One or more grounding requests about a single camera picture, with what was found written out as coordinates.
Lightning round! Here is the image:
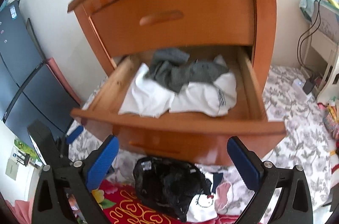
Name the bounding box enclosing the black lace garment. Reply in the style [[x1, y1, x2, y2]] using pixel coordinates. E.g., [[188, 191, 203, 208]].
[[133, 156, 211, 222]]

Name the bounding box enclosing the wooden drawer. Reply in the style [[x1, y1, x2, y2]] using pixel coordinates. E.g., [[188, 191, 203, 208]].
[[71, 46, 286, 166], [91, 0, 254, 57]]

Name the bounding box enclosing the grey garment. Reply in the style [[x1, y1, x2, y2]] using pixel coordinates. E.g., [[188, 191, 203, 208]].
[[146, 48, 229, 93]]

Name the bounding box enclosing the red floral blanket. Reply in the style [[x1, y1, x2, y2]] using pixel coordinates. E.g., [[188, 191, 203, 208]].
[[92, 180, 238, 223]]

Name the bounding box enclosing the dark blue wardrobe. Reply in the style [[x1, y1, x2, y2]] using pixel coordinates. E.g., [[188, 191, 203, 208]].
[[1, 0, 79, 145]]

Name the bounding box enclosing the pink cloth bottom left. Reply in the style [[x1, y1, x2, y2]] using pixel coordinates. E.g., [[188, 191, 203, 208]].
[[5, 200, 33, 224]]

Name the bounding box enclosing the pink board by wardrobe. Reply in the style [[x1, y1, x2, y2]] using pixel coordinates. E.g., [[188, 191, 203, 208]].
[[47, 58, 82, 104]]

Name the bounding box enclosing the white hello kitty garment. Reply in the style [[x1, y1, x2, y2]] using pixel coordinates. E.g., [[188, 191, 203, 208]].
[[186, 172, 231, 223]]

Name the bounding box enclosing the pile of colourful items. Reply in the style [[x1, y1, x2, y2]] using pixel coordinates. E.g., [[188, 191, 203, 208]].
[[317, 99, 339, 158]]

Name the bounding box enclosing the black charger plug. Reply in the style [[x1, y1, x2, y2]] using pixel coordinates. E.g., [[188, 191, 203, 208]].
[[302, 74, 316, 95]]

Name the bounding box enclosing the white power strip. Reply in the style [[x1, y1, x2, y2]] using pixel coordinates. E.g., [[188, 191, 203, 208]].
[[292, 78, 312, 102]]

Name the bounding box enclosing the white garment in drawer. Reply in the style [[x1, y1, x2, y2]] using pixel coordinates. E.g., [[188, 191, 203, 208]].
[[118, 63, 237, 118]]

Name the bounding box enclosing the white side shelf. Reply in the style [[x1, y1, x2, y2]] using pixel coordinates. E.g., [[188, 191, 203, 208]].
[[300, 0, 338, 104]]

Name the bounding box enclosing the wooden nightstand cabinet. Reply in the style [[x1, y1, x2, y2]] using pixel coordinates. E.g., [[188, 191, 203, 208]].
[[68, 0, 276, 86]]

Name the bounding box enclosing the teal cloth on shelf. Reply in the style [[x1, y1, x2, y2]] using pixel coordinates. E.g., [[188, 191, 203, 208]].
[[299, 0, 318, 22]]

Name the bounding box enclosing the black cable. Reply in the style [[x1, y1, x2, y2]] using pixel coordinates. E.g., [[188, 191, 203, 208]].
[[296, 0, 329, 76]]

